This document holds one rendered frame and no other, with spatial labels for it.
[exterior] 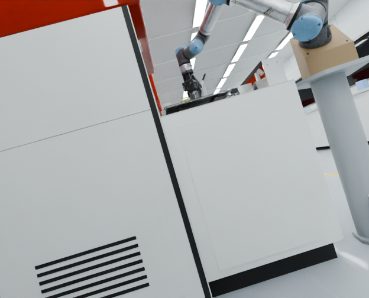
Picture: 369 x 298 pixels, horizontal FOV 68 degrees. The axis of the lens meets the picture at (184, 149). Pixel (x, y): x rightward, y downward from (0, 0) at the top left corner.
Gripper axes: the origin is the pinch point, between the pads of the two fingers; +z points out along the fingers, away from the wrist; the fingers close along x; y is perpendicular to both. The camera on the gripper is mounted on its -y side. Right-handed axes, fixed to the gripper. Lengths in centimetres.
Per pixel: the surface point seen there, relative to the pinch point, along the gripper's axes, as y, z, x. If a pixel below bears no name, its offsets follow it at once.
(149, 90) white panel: 70, 3, 8
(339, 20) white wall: -535, -164, 176
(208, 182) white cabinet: 46, 43, 10
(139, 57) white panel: 70, -10, 7
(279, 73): 19, 4, 50
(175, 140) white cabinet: 50, 21, 2
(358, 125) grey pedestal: 6, 38, 75
